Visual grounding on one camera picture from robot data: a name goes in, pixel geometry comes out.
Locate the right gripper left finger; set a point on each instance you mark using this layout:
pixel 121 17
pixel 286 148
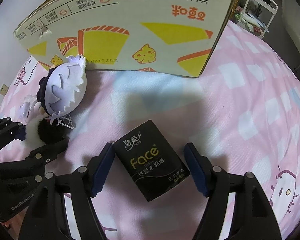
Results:
pixel 46 217

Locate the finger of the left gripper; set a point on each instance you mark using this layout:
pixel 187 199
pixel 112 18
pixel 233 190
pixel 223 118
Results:
pixel 47 153
pixel 10 131

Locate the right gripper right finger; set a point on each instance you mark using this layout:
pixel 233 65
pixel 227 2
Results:
pixel 253 217

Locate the white-haired plush doll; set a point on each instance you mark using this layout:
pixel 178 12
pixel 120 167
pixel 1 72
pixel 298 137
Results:
pixel 60 92

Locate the black Face tissue pack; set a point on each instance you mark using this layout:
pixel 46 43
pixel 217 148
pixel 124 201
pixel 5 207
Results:
pixel 150 160

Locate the black and white fluffy plush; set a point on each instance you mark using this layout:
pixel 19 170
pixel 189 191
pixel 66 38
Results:
pixel 39 132

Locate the printed cardboard box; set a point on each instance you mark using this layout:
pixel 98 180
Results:
pixel 167 36

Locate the white rolling cart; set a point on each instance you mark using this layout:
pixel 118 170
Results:
pixel 255 16

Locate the wall socket upper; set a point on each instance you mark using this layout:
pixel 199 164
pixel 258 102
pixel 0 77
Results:
pixel 4 89

